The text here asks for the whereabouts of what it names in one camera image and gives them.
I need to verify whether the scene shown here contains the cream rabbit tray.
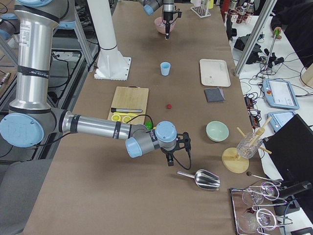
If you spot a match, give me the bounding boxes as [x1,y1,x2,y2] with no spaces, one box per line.
[200,59,231,87]

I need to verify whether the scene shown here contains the wooden glass tree stand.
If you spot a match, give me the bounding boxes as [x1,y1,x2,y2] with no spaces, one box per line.
[222,117,272,173]

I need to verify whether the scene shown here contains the light blue plastic cup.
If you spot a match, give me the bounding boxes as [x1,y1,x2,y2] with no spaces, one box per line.
[160,62,171,76]

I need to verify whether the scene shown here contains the aluminium frame post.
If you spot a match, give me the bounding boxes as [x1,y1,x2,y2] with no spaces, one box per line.
[234,0,277,77]

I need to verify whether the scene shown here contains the wooden cutting board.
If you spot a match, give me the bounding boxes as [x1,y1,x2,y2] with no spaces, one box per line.
[111,86,149,115]

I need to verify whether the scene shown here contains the white wire cup rack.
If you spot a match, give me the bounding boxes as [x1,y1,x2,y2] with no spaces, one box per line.
[190,0,211,18]

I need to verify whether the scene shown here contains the clear crystal glass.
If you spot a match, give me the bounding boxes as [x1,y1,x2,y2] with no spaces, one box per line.
[236,133,262,159]

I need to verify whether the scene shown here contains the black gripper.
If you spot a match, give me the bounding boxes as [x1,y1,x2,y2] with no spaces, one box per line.
[162,11,174,39]
[161,146,179,166]

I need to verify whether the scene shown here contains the grey folded cloth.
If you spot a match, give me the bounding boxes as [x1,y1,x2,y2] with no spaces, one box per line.
[204,87,225,102]

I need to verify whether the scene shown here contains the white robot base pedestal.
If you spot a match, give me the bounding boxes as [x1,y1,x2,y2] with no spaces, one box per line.
[94,0,132,81]

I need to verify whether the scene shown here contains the yellow plastic knife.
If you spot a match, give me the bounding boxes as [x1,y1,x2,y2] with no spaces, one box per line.
[113,112,138,117]

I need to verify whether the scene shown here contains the lemon half slice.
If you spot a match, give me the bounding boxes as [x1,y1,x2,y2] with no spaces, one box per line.
[111,114,122,122]
[122,116,132,123]

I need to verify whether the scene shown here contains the green lime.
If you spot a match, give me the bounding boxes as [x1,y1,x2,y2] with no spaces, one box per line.
[144,121,153,130]

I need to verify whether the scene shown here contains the black monitor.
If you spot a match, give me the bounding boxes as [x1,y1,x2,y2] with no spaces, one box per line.
[264,114,313,182]

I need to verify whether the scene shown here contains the mint green bowl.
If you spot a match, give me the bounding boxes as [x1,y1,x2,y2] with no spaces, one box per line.
[206,121,229,142]

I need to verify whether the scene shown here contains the steel ice scoop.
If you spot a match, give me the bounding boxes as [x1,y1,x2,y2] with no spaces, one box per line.
[177,169,220,191]

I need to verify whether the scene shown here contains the pink bowl of ice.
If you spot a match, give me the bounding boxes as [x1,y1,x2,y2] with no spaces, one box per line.
[154,17,176,34]

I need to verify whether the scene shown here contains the blue teach pendant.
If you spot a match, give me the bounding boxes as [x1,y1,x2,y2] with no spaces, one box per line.
[263,79,300,110]
[267,110,296,132]

